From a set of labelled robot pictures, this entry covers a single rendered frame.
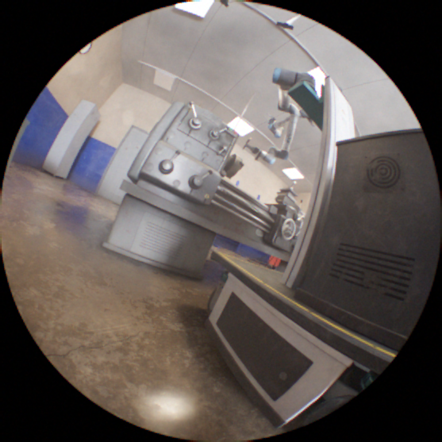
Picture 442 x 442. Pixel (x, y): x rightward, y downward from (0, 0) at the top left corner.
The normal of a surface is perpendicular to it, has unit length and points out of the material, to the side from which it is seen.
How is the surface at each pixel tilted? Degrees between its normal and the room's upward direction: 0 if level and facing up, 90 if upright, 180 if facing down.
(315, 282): 90
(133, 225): 90
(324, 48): 180
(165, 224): 90
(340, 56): 180
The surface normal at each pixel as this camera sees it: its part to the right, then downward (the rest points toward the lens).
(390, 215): -0.83, -0.39
